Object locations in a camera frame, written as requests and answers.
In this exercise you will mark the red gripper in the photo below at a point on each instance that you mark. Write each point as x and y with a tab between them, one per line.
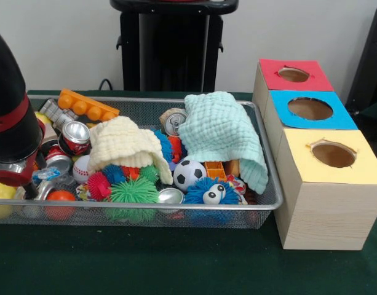
10	179

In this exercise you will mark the long orange toy block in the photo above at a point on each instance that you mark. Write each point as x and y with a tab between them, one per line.
83	106

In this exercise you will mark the cream muslin cloth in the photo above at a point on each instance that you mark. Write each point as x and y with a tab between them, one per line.
123	141

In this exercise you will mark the mint muslin cloth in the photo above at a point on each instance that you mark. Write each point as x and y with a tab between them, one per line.
219	135

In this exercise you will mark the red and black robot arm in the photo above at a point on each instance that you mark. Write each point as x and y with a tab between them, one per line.
6	92

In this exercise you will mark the wooden box with three holes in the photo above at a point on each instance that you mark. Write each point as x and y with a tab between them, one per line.
329	215

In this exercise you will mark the clear bottle blue label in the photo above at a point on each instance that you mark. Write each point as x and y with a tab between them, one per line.
46	174

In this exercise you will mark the red rubber ball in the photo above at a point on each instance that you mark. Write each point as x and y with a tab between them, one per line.
60	199

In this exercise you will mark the white baseball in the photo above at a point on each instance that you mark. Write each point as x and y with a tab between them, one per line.
80	169

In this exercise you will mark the red soda can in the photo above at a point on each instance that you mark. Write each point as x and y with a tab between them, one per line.
74	138

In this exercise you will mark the multicoloured spiky caterpillar toy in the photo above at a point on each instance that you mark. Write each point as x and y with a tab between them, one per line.
99	184

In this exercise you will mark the green spiky rubber ball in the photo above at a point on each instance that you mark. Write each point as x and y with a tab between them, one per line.
134	192

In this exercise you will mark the black and white soccer ball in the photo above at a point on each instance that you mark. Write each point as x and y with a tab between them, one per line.
188	176

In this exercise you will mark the blue spiky ball with eyes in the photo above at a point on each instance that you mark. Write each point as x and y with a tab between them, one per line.
196	196

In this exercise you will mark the dark green tablecloth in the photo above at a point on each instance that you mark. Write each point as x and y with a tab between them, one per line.
176	264

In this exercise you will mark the black equipment case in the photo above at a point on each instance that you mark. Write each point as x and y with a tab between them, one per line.
369	77

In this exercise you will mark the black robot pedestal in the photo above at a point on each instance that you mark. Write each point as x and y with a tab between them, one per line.
169	46

